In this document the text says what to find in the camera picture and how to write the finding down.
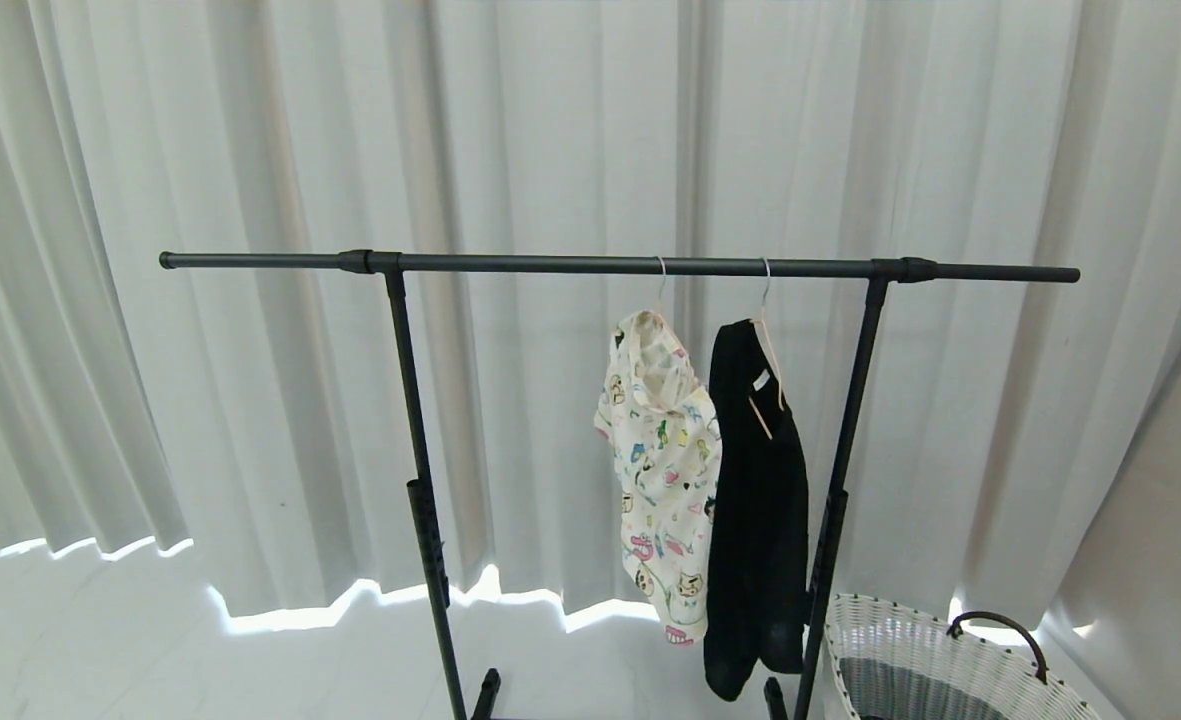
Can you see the pink clothes hanger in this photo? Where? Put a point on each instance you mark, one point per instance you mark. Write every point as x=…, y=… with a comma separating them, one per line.
x=768, y=340
x=662, y=280

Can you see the cream printed garment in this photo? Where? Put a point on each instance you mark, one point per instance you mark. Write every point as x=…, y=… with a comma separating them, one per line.
x=665, y=470

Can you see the black garment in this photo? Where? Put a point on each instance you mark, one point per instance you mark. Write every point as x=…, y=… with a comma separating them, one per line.
x=755, y=520

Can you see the black clothes rack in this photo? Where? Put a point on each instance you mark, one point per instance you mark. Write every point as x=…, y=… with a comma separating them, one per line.
x=600, y=265

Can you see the white laundry basket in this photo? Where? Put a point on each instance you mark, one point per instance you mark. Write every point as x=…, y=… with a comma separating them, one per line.
x=930, y=660

